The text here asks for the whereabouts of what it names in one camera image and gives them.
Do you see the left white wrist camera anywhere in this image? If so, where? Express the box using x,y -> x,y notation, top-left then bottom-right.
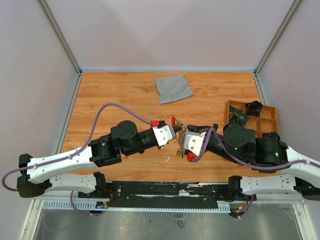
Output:
151,125 -> 176,148

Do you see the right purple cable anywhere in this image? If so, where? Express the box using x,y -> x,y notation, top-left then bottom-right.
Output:
186,127 -> 320,174

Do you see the green patterned rolled necktie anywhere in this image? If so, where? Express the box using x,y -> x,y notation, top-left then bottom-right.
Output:
262,131 -> 281,141

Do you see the black mounting rail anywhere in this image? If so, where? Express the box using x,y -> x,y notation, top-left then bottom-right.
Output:
76,181 -> 257,210

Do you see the grey cloth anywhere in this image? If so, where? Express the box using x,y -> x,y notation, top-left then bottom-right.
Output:
155,73 -> 194,105

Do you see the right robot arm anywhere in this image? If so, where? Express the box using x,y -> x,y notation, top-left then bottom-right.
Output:
182,124 -> 320,201

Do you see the wooden compartment tray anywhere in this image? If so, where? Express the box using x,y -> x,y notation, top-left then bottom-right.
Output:
225,100 -> 280,137

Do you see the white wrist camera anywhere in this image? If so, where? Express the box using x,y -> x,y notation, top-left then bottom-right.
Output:
151,125 -> 176,148
183,132 -> 207,157

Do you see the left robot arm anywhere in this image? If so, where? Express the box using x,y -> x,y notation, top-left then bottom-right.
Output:
16,120 -> 182,198

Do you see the dark rolled necktie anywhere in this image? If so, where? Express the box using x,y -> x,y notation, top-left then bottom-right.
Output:
244,100 -> 264,117

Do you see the dark patterned necktie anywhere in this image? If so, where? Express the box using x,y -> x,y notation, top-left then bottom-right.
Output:
228,105 -> 249,127

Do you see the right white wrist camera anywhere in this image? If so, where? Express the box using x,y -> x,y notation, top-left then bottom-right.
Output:
183,132 -> 207,157

